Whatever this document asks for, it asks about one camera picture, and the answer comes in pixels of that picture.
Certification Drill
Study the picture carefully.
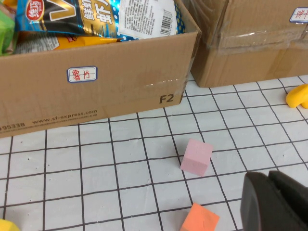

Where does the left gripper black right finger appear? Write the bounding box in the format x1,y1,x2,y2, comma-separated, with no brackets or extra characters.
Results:
268,170,308,223

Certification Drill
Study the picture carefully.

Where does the orange foam cube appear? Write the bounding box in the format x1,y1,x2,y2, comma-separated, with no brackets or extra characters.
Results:
180,203,220,231

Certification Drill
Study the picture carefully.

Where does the yellow rubber duck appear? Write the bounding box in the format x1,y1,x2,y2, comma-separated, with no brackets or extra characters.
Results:
285,84,308,109

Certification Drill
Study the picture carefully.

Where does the yellow foam block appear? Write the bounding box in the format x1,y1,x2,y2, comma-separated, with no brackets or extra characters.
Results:
0,218,20,231

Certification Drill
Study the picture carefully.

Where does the white black-grid tablecloth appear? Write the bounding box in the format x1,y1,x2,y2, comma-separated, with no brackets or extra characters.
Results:
0,74,308,231

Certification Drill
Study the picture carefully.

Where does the Vikar shrimp chips bag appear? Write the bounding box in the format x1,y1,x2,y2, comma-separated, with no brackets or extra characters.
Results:
14,0,121,39

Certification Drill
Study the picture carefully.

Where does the white label on low box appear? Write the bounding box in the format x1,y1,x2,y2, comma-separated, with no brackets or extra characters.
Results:
66,66,98,84

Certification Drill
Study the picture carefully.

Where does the white label on tall box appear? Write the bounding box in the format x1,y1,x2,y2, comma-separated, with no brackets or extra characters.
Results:
289,7,308,24

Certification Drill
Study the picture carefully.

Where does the pink foam cube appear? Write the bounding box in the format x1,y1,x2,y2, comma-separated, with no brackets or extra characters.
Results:
180,138,214,178

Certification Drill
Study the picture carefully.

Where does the orange chips bag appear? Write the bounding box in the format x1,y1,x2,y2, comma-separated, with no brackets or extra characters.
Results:
13,31,121,54

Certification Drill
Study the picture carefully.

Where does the green snack bag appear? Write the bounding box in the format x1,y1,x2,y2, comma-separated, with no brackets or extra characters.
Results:
0,8,16,56

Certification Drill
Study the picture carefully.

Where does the low cardboard box F2 print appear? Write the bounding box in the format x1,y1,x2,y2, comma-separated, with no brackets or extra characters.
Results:
0,0,202,139

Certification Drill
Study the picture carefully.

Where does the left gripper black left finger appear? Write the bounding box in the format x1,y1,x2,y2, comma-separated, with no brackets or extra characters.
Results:
240,172,308,231

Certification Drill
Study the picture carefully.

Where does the tall cardboard box with tape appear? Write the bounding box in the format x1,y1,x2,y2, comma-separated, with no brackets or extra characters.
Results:
179,0,308,89

